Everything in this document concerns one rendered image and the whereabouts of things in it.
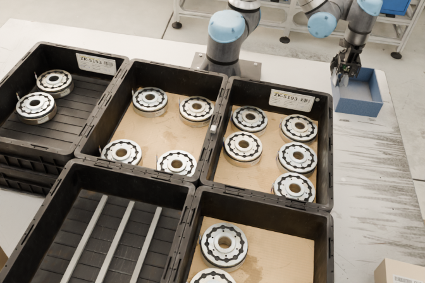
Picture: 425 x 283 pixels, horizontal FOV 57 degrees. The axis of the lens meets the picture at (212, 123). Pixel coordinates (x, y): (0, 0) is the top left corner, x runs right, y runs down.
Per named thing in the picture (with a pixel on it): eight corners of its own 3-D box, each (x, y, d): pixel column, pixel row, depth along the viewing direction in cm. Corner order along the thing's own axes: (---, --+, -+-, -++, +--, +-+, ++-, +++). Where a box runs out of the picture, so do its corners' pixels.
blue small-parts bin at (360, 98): (330, 77, 154) (335, 62, 149) (368, 82, 154) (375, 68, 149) (334, 112, 140) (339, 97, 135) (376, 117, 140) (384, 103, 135)
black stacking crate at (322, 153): (226, 105, 123) (229, 76, 115) (321, 123, 120) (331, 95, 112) (197, 211, 96) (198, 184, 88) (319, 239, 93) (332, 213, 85)
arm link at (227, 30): (199, 55, 134) (203, 19, 125) (216, 38, 143) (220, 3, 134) (231, 66, 131) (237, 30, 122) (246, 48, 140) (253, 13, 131)
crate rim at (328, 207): (229, 81, 116) (229, 74, 115) (330, 100, 113) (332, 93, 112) (197, 189, 89) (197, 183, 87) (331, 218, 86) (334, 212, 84)
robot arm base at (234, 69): (202, 61, 149) (204, 38, 142) (241, 67, 148) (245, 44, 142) (196, 84, 138) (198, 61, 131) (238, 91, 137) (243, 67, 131)
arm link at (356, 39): (346, 20, 128) (371, 23, 127) (342, 32, 131) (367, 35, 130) (348, 33, 122) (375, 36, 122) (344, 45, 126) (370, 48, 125)
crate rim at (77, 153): (132, 63, 120) (131, 57, 118) (228, 81, 116) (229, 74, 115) (72, 163, 92) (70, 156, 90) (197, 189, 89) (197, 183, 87)
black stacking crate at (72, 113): (47, 71, 129) (39, 42, 121) (133, 87, 126) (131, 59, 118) (-29, 162, 102) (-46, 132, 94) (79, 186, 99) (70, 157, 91)
